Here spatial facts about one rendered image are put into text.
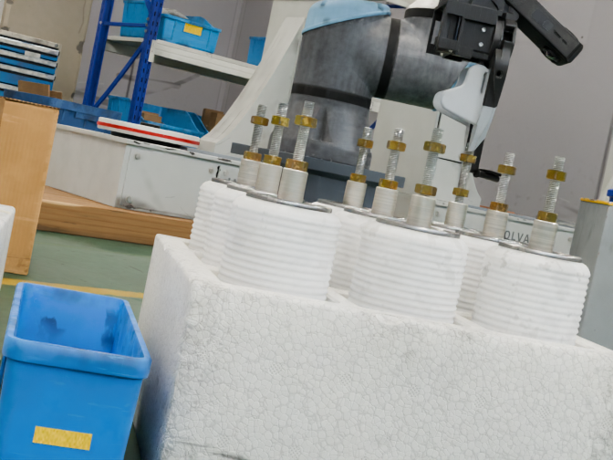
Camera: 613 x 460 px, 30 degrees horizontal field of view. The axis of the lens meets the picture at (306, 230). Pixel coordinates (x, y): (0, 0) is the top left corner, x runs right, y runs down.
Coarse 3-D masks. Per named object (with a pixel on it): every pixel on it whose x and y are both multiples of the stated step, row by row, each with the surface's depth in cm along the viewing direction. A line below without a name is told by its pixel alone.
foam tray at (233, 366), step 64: (192, 256) 109; (192, 320) 90; (256, 320) 91; (320, 320) 92; (384, 320) 94; (192, 384) 90; (256, 384) 91; (320, 384) 92; (384, 384) 94; (448, 384) 95; (512, 384) 96; (576, 384) 97; (192, 448) 91; (256, 448) 92; (320, 448) 93; (384, 448) 94; (448, 448) 95; (512, 448) 96; (576, 448) 98
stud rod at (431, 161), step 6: (432, 132) 100; (438, 132) 100; (432, 138) 100; (438, 138) 100; (432, 156) 100; (426, 162) 100; (432, 162) 100; (426, 168) 100; (432, 168) 100; (426, 174) 100; (432, 174) 100; (426, 180) 100
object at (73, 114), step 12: (12, 96) 561; (24, 96) 552; (36, 96) 543; (60, 108) 537; (72, 108) 541; (84, 108) 545; (96, 108) 549; (60, 120) 539; (72, 120) 544; (84, 120) 547; (96, 120) 551; (108, 132) 558
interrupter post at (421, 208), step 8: (416, 200) 100; (424, 200) 100; (432, 200) 100; (416, 208) 100; (424, 208) 100; (432, 208) 100; (408, 216) 101; (416, 216) 100; (424, 216) 100; (432, 216) 101; (408, 224) 100; (416, 224) 100; (424, 224) 100
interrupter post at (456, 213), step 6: (450, 204) 126; (456, 204) 125; (462, 204) 125; (450, 210) 126; (456, 210) 125; (462, 210) 125; (450, 216) 126; (456, 216) 125; (462, 216) 126; (444, 222) 126; (450, 222) 126; (456, 222) 125; (462, 222) 126
